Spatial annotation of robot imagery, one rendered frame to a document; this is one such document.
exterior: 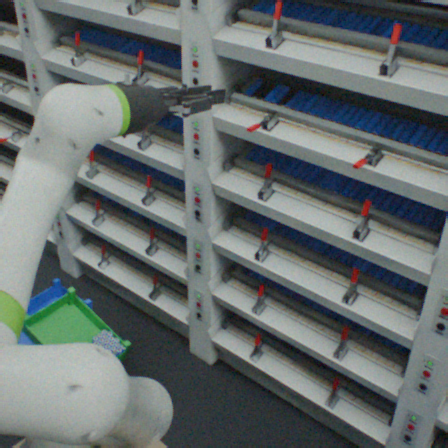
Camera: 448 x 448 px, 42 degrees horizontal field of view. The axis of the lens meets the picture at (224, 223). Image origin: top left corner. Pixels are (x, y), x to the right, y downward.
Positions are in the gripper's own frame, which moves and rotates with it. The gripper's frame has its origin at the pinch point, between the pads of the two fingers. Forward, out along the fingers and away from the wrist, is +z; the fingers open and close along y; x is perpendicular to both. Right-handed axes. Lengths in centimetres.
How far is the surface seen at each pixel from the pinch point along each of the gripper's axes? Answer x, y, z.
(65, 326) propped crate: 92, 55, 7
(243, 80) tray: 1.4, 10.0, 26.8
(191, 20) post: -12.3, 16.5, 12.1
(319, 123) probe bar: 4.2, -17.3, 19.1
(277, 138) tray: 9.3, -9.4, 15.5
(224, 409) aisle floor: 97, -4, 20
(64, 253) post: 85, 86, 30
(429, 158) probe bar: 4.4, -42.8, 18.7
